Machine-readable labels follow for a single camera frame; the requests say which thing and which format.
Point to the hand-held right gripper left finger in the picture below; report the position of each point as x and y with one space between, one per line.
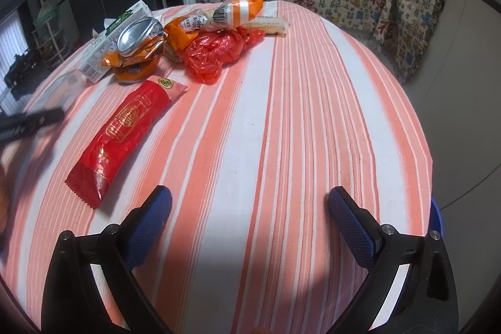
150 224

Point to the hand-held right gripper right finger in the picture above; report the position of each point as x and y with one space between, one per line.
348 224

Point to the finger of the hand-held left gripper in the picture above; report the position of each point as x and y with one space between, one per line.
39 118

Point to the green and white carton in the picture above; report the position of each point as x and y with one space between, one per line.
94 60

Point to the red snack wrapper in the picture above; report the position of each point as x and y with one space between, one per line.
121 130

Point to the crushed orange drink can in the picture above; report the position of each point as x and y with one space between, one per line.
137 36

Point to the red plastic bag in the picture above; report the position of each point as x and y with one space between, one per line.
211 52

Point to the orange plastic bag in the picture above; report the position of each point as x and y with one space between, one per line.
242 7

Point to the blue bin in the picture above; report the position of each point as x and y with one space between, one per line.
436 216

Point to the white storage rack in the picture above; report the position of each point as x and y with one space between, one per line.
51 17

